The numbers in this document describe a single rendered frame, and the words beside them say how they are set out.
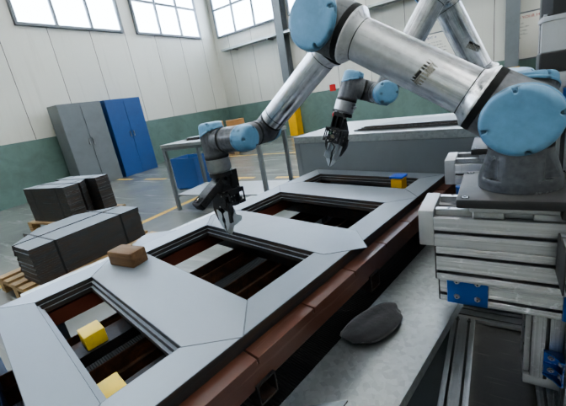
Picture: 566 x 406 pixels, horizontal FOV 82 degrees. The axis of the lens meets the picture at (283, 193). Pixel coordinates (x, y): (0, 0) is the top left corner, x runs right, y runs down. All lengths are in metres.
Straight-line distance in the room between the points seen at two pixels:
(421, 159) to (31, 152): 8.57
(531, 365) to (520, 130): 0.88
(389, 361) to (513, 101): 0.60
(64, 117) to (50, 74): 1.24
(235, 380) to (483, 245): 0.59
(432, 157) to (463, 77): 1.05
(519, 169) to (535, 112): 0.19
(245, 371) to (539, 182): 0.67
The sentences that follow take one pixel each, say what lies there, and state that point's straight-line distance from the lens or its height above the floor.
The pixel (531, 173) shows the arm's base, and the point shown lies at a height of 1.08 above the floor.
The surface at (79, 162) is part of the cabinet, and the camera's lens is 8.96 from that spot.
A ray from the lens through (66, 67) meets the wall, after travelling 9.95.
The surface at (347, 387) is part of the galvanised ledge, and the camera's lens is 0.84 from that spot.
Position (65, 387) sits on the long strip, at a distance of 0.82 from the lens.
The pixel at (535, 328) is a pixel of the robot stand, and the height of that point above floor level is 0.54.
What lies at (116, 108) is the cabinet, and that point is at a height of 1.73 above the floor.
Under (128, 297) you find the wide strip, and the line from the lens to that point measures 1.02.
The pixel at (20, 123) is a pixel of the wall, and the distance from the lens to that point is 9.30.
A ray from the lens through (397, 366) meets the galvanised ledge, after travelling 0.88.
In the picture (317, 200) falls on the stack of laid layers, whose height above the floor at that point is 0.83.
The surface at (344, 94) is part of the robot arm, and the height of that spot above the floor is 1.27.
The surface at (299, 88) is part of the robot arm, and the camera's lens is 0.94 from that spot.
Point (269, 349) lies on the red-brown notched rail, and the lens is 0.73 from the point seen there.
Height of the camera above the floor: 1.30
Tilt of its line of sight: 16 degrees down
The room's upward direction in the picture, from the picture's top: 10 degrees counter-clockwise
